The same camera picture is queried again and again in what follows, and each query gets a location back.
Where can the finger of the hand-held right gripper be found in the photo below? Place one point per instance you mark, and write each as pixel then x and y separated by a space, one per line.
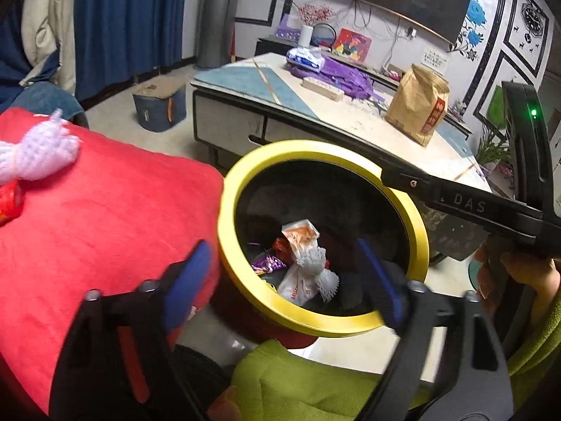
pixel 407 182

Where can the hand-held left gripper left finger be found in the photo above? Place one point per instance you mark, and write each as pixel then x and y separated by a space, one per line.
pixel 193 280

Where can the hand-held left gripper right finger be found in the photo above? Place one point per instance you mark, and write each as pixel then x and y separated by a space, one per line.
pixel 381 285

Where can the white foam fruit net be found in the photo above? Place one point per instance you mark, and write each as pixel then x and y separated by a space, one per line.
pixel 322 278
pixel 8 162
pixel 44 149

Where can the purple candy wrapper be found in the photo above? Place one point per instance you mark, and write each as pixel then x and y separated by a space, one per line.
pixel 267 265

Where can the yellow rim trash can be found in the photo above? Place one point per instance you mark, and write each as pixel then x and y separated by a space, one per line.
pixel 232 210

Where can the small red packet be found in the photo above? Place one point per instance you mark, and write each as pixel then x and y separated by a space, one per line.
pixel 280 248

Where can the white plastic bag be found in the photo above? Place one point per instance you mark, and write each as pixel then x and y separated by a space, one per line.
pixel 298 234

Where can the red fruit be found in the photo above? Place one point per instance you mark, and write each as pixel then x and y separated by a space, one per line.
pixel 8 201

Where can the person's right forearm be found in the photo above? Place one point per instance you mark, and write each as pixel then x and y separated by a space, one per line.
pixel 543 337

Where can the person's right hand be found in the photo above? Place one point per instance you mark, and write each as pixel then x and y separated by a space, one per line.
pixel 484 280

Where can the green potted plant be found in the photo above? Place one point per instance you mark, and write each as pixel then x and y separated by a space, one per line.
pixel 493 147

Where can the brown paper bag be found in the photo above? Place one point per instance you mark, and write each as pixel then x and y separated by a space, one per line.
pixel 416 105

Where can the red floral blanket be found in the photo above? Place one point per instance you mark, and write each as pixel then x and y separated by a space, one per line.
pixel 109 237

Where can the marble top coffee table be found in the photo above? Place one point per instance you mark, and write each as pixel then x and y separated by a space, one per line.
pixel 333 123

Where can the purple backpack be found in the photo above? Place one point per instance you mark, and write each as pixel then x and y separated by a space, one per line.
pixel 350 81

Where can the green fleece clothing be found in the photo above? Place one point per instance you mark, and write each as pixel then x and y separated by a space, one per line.
pixel 307 381

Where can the white paper notice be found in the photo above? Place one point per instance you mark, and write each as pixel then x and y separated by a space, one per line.
pixel 434 59

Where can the white power strip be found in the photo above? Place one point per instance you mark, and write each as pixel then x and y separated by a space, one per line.
pixel 322 88

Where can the colourful painting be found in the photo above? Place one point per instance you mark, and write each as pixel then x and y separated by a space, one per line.
pixel 353 44

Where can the blue white tissue pack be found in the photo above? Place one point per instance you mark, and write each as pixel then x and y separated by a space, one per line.
pixel 304 59

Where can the round black ornament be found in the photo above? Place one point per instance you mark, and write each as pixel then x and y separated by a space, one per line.
pixel 324 37

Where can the blue storage stool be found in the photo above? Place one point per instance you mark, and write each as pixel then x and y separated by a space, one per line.
pixel 153 109

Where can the white vase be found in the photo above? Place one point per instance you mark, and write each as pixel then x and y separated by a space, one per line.
pixel 305 37

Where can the red berry branches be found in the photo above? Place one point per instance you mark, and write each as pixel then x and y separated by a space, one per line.
pixel 313 12

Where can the purple box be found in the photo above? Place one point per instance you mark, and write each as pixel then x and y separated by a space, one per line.
pixel 287 28

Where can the black television cabinet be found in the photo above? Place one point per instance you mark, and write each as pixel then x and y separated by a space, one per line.
pixel 267 46

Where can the dark blue quilt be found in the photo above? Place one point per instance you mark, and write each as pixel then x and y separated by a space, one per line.
pixel 44 101

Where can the silver tower air conditioner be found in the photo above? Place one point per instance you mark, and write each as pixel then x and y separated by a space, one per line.
pixel 214 13

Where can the white wall socket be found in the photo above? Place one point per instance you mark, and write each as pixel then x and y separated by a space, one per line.
pixel 410 32

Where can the blue flower wall decal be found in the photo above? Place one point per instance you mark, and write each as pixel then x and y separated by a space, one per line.
pixel 475 13

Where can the black wall clock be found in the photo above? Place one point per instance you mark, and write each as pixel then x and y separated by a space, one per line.
pixel 532 16

